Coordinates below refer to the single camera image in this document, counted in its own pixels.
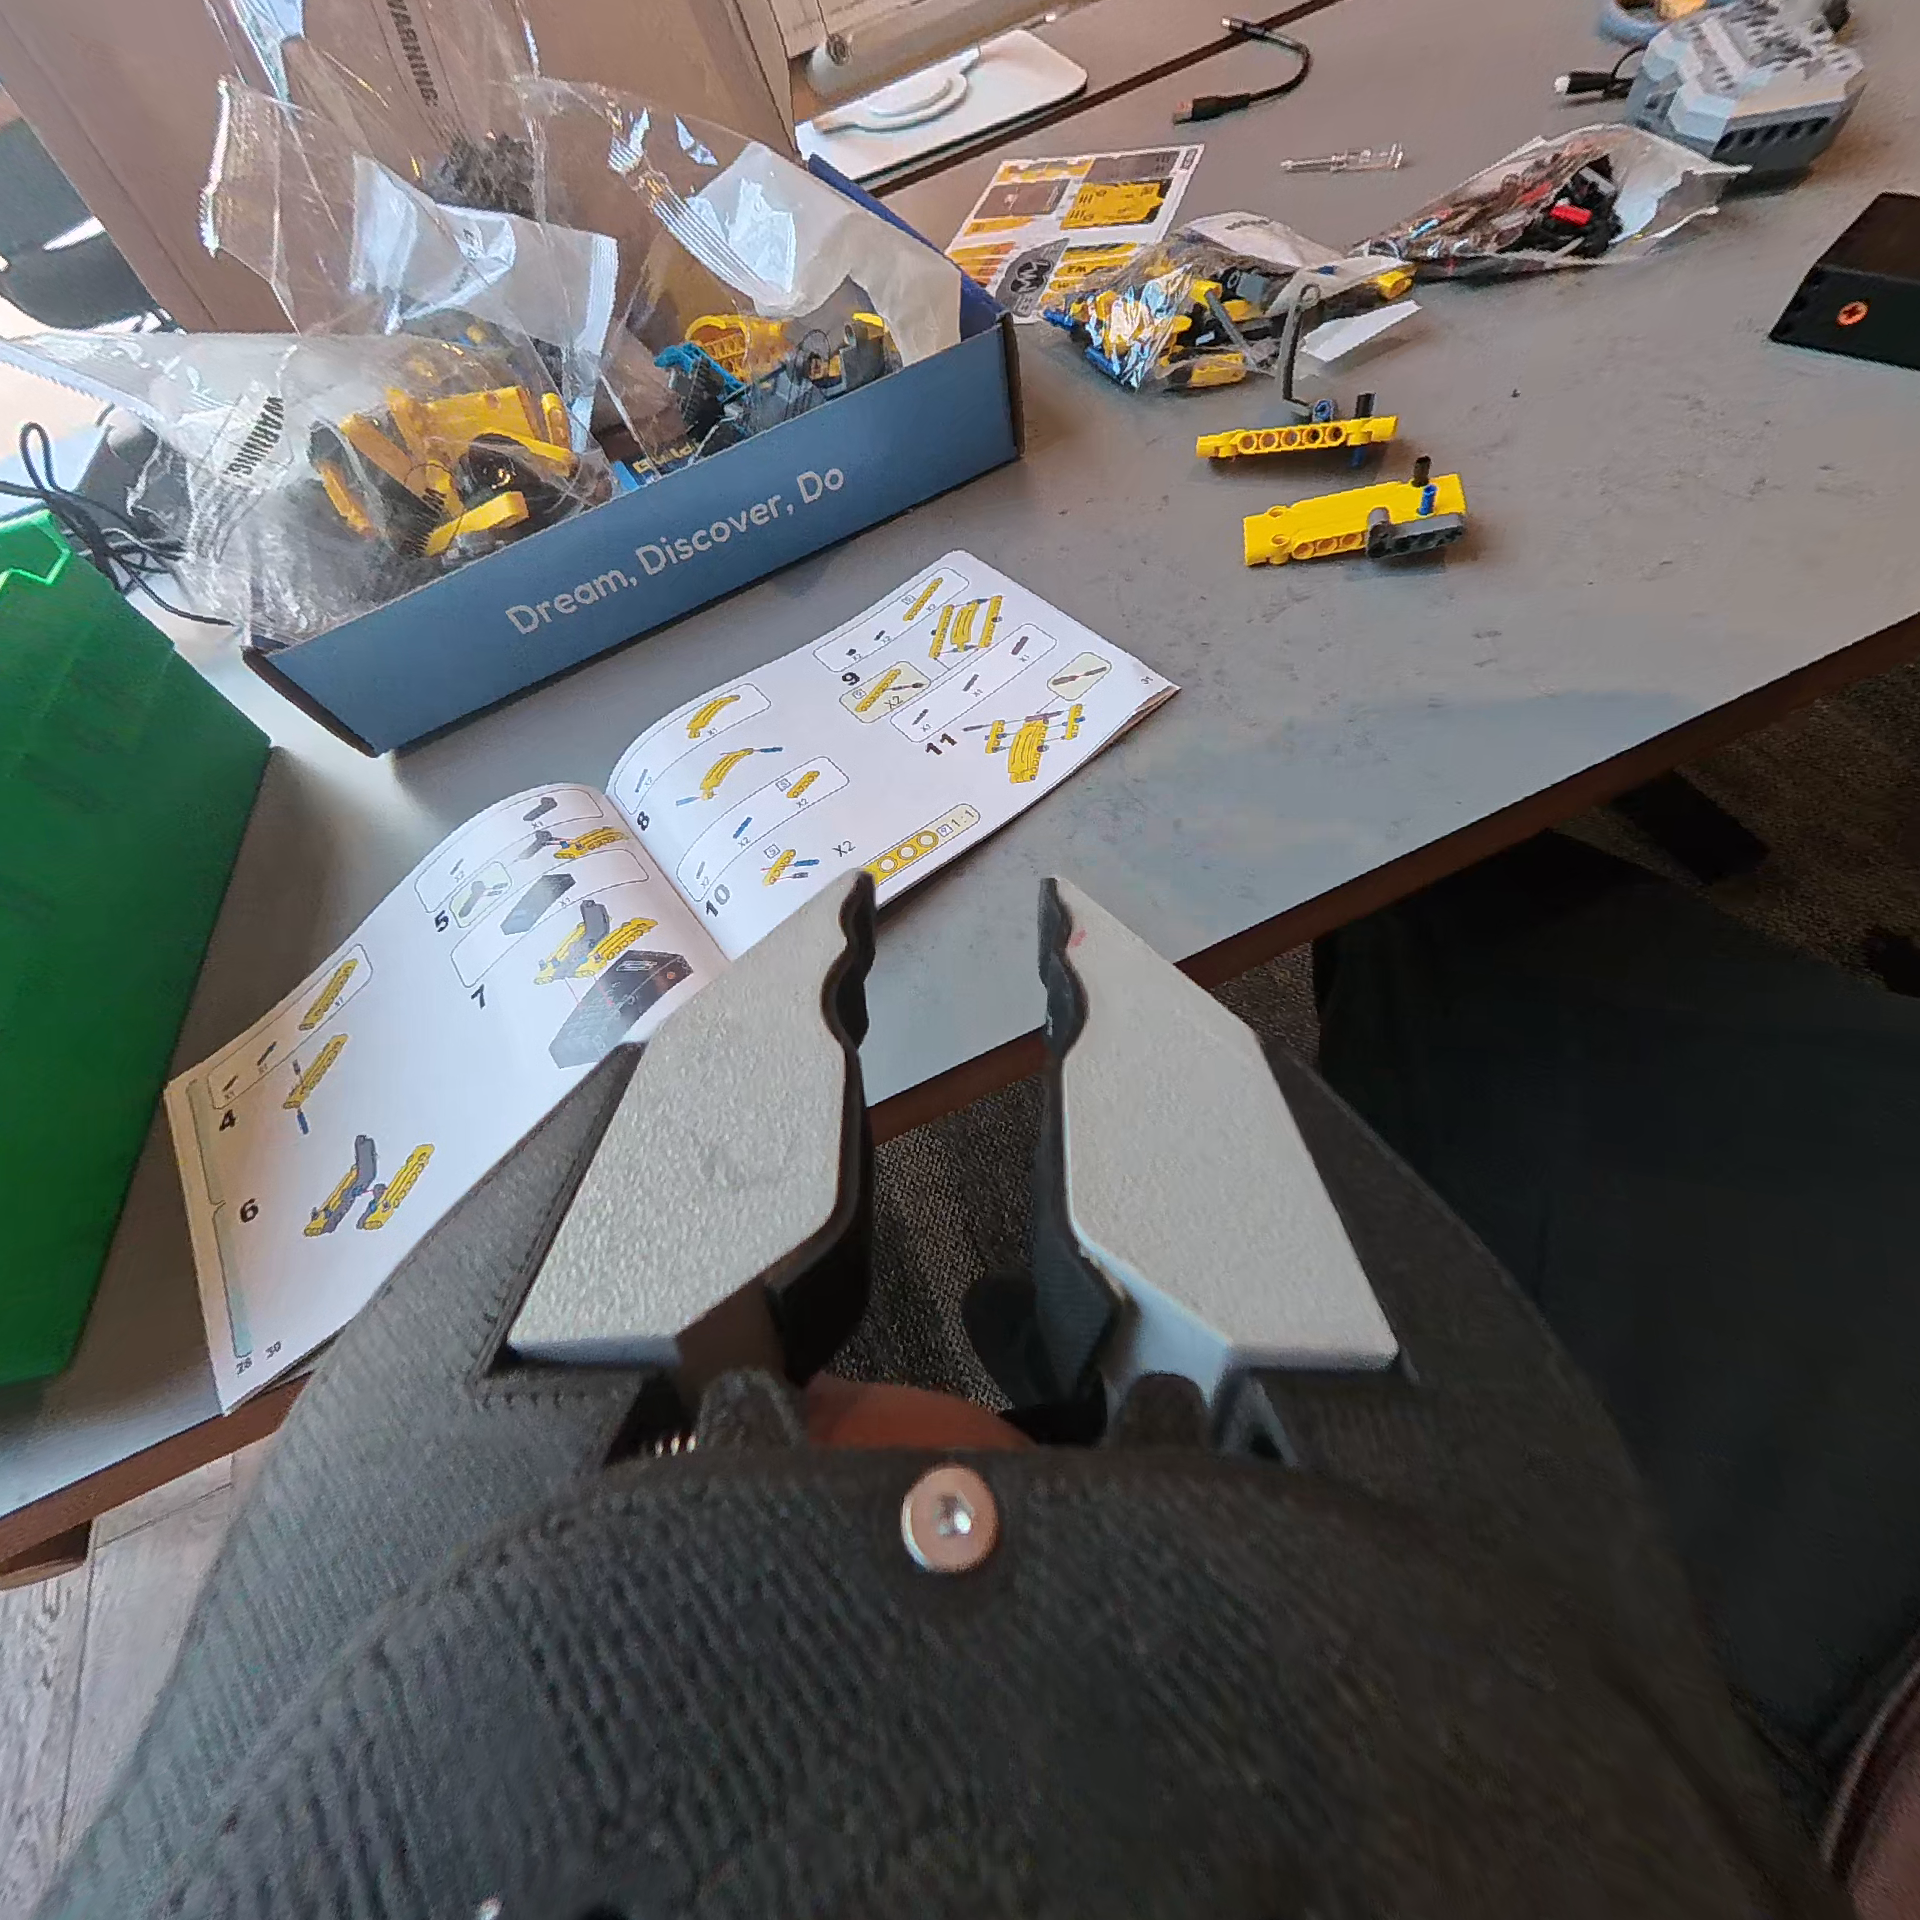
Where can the person's black trousers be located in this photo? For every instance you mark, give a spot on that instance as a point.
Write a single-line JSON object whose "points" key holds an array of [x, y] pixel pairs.
{"points": [[1650, 1201]]}

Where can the grey motor hub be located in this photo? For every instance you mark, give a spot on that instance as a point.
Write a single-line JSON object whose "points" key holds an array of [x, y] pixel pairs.
{"points": [[1739, 90]]}

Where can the crumpled clear plastic bag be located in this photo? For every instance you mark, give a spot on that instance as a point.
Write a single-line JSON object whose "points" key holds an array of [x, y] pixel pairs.
{"points": [[599, 196]]}

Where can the person's brown sweater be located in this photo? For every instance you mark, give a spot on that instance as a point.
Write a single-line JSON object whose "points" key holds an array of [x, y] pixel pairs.
{"points": [[1890, 1801]]}

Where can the small clear bag yellow parts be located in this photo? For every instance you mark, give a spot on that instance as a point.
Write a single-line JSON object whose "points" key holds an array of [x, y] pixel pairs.
{"points": [[1171, 323]]}

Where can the grey desk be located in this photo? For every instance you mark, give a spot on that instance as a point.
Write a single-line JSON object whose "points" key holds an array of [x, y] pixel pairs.
{"points": [[1501, 676]]}

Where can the open instruction booklet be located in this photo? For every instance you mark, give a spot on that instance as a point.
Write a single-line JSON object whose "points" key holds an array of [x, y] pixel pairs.
{"points": [[779, 781]]}

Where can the brown cardboard box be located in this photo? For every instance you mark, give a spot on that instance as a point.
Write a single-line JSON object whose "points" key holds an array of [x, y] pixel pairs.
{"points": [[629, 60]]}

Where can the white monitor stand base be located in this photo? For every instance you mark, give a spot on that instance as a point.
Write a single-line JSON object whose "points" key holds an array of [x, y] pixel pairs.
{"points": [[931, 100]]}

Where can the yellow panel with curved grey panel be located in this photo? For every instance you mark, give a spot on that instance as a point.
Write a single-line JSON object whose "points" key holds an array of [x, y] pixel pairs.
{"points": [[1275, 437]]}

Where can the large clear bag of parts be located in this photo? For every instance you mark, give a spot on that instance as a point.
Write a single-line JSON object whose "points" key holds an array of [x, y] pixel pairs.
{"points": [[301, 435]]}

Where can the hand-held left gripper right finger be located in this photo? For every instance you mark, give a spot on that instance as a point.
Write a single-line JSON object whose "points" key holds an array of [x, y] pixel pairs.
{"points": [[1200, 1172]]}

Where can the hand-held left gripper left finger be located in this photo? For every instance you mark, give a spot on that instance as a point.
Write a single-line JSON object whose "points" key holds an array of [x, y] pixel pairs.
{"points": [[705, 1155]]}

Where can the clear bag black red parts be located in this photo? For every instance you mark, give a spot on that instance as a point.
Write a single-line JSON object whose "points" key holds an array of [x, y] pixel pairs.
{"points": [[1529, 202]]}

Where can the blue cardboard kit box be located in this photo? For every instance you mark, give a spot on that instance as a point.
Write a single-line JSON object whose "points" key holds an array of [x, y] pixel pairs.
{"points": [[674, 570]]}

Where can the green box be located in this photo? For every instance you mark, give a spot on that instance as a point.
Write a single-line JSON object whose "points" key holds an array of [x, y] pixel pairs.
{"points": [[105, 902]]}

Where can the yellow panel with grey beam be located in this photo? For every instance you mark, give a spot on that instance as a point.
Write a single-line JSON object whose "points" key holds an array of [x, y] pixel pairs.
{"points": [[1306, 534]]}

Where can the sticker sheet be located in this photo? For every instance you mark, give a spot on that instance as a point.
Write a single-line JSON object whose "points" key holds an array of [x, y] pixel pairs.
{"points": [[1079, 196]]}

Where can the black box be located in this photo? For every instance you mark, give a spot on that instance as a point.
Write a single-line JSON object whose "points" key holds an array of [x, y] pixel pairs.
{"points": [[1862, 284]]}

